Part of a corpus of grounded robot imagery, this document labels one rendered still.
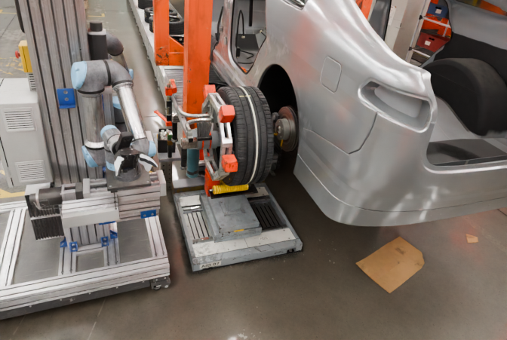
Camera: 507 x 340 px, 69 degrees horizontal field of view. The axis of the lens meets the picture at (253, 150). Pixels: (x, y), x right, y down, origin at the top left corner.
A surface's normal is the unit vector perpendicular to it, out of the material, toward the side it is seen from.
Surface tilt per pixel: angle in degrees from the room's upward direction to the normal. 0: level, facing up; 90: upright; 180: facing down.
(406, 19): 90
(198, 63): 90
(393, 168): 90
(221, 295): 0
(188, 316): 0
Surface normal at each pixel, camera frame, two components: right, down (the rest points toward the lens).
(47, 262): 0.11, -0.86
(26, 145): 0.36, 0.51
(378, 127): -0.54, 0.39
